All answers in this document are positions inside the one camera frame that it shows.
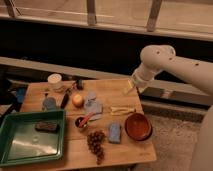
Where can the blue sponge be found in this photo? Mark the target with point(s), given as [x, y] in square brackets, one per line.
[114, 133]

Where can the green plastic tray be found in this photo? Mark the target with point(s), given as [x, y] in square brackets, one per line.
[21, 143]

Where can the blue-grey plastic cup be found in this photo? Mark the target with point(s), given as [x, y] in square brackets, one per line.
[49, 103]

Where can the wooden table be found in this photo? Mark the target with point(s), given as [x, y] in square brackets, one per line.
[76, 154]

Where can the bunch of dark grapes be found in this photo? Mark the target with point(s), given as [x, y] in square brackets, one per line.
[94, 142]

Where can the red-brown bowl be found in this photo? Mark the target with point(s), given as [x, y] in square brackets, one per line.
[138, 127]

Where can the small dark bowl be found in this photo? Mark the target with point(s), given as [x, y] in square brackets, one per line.
[78, 124]

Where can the blue-grey cloth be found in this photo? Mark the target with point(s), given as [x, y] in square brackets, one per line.
[91, 105]

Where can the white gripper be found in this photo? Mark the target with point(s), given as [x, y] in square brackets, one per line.
[129, 86]

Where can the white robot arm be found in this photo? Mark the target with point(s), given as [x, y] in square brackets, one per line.
[158, 58]

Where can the red spoon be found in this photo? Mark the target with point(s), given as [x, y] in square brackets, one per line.
[86, 119]

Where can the blue object at left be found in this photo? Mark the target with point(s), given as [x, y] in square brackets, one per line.
[20, 94]

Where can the dark sponge in tray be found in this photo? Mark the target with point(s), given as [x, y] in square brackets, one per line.
[46, 126]

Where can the black marker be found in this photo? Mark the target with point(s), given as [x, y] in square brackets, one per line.
[64, 101]

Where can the small black object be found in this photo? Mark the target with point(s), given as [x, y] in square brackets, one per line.
[79, 84]

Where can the white plastic cup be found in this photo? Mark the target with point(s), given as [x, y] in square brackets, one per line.
[55, 81]

